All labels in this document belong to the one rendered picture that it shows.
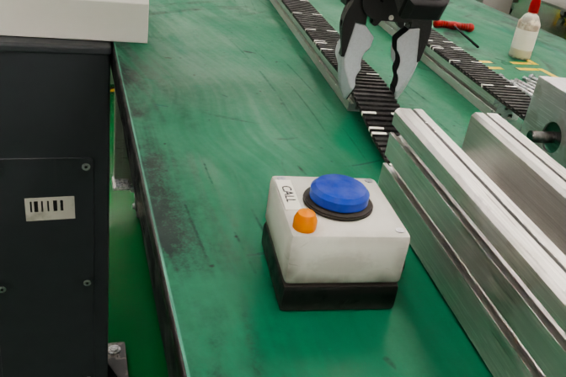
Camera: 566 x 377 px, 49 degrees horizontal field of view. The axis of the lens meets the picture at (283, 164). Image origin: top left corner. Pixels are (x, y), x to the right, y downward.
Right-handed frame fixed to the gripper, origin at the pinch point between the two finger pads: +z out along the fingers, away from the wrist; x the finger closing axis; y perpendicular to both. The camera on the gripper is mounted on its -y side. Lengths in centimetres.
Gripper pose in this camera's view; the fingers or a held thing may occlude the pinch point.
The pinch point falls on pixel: (372, 92)
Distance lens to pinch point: 73.9
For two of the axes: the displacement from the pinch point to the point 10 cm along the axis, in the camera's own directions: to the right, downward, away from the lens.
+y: -1.8, -4.6, 8.7
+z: -1.3, 8.9, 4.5
